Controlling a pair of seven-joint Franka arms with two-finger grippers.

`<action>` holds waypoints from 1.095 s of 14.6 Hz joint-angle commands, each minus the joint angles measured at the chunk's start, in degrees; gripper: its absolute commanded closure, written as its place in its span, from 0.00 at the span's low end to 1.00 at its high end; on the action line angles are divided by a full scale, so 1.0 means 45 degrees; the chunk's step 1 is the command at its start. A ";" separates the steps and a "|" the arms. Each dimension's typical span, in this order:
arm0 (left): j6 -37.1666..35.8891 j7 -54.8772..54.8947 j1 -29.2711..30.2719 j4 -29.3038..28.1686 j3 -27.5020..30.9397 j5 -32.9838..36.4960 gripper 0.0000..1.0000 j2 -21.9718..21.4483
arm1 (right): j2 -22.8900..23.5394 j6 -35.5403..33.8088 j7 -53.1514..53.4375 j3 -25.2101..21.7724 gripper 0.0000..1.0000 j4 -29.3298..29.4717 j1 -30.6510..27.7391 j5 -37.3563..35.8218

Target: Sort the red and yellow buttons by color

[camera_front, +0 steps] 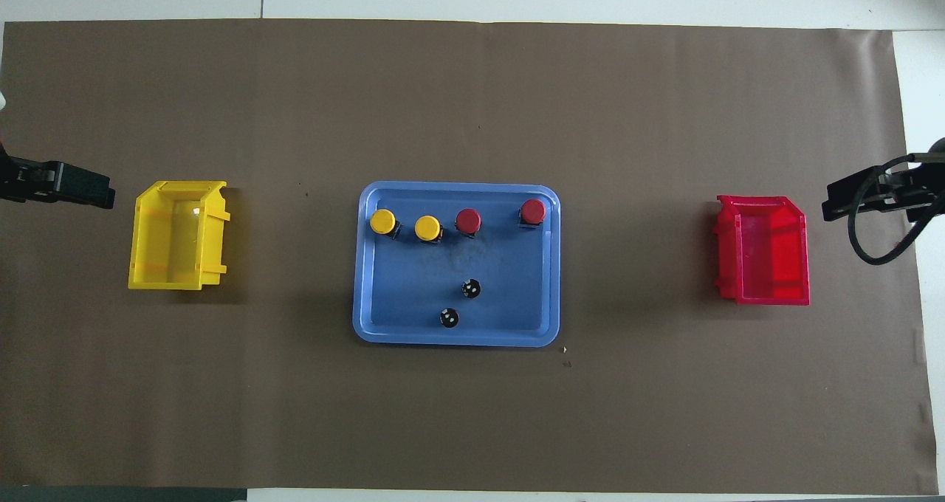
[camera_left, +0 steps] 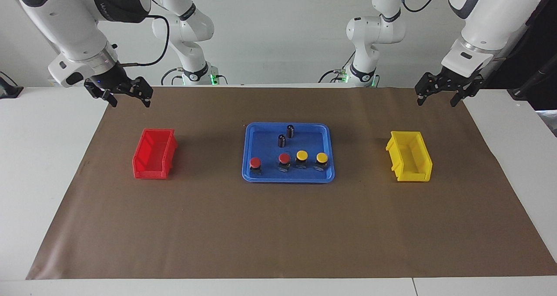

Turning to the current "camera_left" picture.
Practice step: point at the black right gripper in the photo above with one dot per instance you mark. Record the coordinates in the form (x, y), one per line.
(114, 82)

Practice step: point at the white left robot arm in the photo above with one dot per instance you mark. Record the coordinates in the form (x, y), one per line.
(491, 21)

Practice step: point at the black stand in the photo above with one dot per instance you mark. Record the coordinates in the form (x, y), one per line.
(533, 82)

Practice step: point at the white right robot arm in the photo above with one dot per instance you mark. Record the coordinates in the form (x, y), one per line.
(65, 26)

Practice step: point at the red push button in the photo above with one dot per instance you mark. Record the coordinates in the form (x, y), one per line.
(255, 163)
(284, 158)

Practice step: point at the black cylindrical capacitor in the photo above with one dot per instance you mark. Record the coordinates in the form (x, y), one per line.
(290, 131)
(282, 141)

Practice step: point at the red plastic bin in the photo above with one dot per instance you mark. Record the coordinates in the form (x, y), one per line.
(150, 159)

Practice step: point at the brown paper mat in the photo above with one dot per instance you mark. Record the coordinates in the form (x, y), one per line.
(278, 230)

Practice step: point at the yellow plastic bin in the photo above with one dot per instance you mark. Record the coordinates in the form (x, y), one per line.
(413, 165)

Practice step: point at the blue plastic tray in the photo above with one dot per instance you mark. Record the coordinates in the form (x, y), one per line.
(265, 161)

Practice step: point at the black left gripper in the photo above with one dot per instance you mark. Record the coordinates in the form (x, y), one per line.
(450, 82)

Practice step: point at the black background panel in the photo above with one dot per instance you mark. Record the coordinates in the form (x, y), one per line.
(535, 39)

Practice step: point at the yellow push button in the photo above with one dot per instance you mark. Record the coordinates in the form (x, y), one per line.
(302, 155)
(321, 157)

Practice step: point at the black device at table edge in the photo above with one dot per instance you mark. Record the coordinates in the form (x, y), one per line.
(8, 90)

